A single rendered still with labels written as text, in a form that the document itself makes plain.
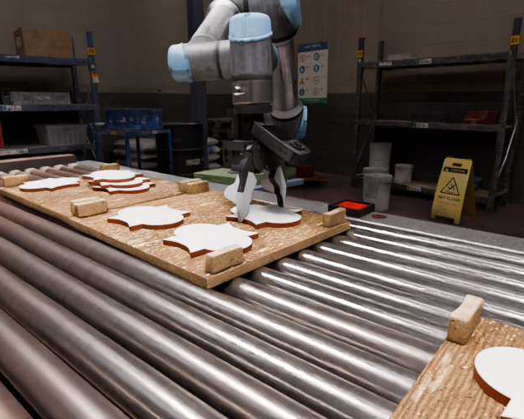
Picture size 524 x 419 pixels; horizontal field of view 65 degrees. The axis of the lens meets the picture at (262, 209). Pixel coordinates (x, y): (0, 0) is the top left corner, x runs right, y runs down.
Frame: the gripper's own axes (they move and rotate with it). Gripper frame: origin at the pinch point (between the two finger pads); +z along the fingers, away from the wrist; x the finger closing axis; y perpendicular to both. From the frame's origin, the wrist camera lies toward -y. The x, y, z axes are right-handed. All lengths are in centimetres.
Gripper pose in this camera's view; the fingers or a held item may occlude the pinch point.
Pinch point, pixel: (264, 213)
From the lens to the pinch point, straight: 78.5
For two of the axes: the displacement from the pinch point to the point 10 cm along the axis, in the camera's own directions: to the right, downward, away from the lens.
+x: -6.8, 1.9, -7.1
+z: 0.3, 9.7, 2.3
